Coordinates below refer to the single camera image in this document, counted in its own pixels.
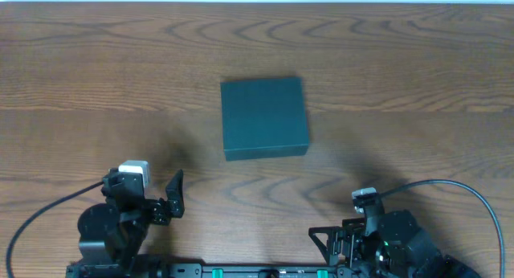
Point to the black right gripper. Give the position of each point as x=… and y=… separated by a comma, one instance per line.
x=335, y=244

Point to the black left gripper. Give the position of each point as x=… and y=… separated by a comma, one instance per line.
x=161, y=210

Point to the black gift box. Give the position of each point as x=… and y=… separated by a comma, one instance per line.
x=264, y=118

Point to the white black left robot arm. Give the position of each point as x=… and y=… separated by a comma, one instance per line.
x=111, y=233

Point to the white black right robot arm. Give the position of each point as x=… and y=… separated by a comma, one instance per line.
x=384, y=244

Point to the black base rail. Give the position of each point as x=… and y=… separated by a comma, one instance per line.
x=154, y=267

